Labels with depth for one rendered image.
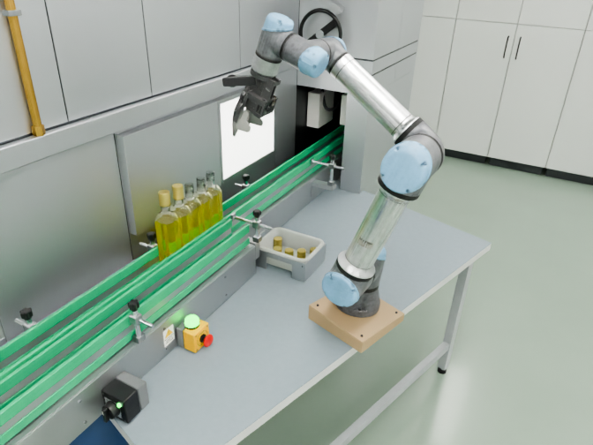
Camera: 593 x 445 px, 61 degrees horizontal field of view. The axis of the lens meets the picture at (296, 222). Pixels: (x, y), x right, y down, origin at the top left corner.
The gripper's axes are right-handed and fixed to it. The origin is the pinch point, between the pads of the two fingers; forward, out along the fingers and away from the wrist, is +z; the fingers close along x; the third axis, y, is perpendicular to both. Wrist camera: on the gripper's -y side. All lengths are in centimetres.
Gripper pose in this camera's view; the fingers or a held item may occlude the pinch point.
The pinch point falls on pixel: (238, 128)
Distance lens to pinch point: 154.0
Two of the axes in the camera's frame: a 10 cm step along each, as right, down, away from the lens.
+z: -3.3, 7.3, 6.0
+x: 4.8, -4.1, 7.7
